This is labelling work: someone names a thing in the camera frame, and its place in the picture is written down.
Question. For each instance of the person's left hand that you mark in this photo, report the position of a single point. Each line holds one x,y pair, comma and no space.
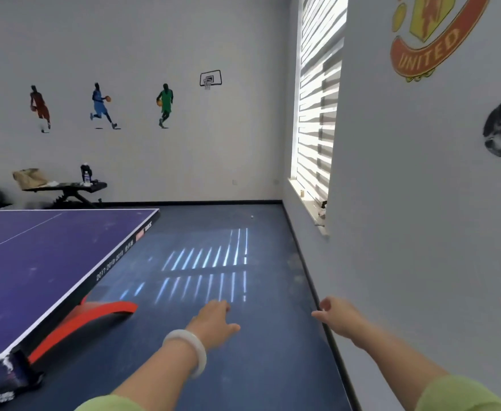
212,325

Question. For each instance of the small clear drink bottle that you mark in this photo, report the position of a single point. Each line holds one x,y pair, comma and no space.
87,178

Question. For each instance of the striped zebra window blind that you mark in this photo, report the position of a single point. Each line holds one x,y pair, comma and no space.
319,102

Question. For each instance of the white cloth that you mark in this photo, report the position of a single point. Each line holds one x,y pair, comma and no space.
51,184

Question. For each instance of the black sit-up bench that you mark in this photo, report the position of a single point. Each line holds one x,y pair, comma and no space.
70,188

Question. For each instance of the basketball hoop wall sticker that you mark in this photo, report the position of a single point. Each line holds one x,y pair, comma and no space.
210,78

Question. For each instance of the person's left forearm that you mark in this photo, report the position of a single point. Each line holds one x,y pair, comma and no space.
156,376

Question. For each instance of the person's right hand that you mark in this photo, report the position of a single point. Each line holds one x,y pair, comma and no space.
342,318

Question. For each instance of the person's right forearm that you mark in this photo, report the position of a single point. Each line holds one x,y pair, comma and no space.
396,363

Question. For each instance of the blue table tennis table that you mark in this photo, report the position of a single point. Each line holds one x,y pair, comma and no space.
40,261

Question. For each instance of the blue player wall sticker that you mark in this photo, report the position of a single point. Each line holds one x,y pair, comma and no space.
99,104

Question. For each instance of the brown paper bag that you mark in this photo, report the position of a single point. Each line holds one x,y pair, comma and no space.
30,177

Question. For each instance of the small dark sill item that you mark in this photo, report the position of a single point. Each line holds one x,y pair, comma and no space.
323,209

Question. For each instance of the red player wall sticker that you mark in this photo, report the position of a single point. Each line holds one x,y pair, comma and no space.
39,106

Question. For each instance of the green player wall sticker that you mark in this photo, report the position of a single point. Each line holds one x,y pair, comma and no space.
166,102

